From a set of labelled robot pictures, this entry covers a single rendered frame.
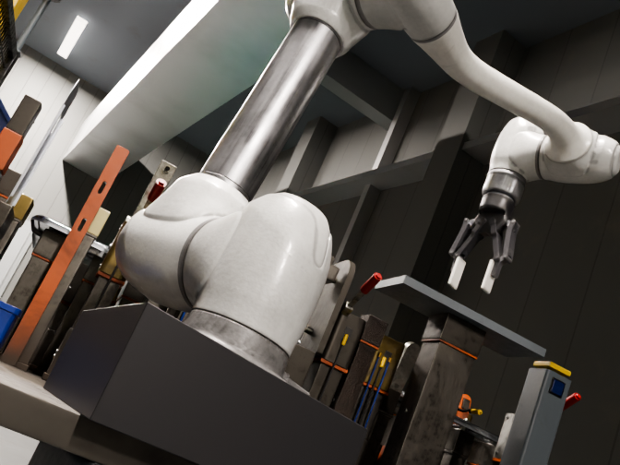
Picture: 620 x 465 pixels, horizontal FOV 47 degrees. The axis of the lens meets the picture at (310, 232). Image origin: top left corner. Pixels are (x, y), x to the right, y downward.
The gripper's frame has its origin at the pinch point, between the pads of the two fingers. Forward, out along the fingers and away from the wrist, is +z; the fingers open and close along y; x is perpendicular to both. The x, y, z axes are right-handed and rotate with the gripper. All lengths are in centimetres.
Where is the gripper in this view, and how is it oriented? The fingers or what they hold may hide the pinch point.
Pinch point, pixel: (471, 278)
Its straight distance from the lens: 164.9
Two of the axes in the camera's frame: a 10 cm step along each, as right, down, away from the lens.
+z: -3.8, 8.8, -2.9
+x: -6.3, -4.8, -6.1
